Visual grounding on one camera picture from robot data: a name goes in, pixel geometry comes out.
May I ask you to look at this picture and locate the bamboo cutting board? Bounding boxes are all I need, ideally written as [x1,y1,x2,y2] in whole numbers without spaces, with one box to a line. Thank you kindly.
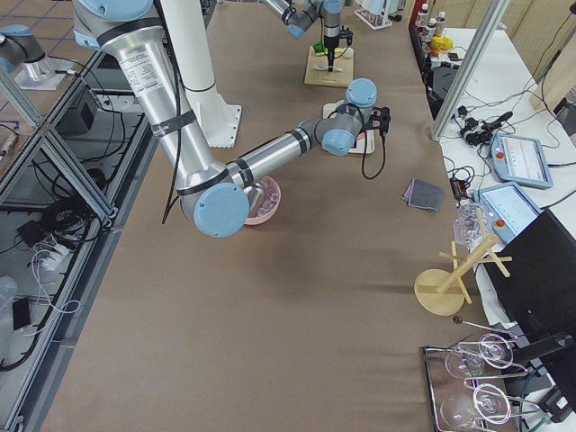
[303,44,356,88]

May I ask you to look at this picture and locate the grey folded cloth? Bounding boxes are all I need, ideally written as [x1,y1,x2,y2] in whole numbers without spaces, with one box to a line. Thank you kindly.
[403,178,445,212]

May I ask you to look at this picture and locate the wine glass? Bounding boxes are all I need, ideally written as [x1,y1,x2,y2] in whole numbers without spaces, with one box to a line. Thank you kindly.
[440,383,512,431]
[445,333,513,379]

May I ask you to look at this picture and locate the cream rectangular tray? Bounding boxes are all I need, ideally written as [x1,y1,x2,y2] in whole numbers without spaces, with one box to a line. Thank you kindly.
[322,100,375,155]

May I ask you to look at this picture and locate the blue teach pendant tablet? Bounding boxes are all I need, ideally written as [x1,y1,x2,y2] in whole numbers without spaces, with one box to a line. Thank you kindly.
[490,133,554,189]

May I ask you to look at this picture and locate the wooden mug tree stand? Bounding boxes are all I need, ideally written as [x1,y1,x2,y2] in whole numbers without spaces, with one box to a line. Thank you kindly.
[413,209,514,316]

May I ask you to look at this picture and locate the large pink bowl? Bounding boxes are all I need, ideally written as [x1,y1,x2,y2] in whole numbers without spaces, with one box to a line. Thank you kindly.
[244,176,281,225]

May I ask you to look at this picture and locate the black monitor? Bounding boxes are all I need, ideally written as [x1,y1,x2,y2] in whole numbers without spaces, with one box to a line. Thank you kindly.
[485,210,575,338]

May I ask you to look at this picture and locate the aluminium frame post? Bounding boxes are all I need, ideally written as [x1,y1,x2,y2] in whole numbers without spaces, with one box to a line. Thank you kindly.
[430,0,510,141]

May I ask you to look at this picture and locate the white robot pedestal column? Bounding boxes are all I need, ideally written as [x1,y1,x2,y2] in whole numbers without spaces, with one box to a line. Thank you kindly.
[157,1,242,149]

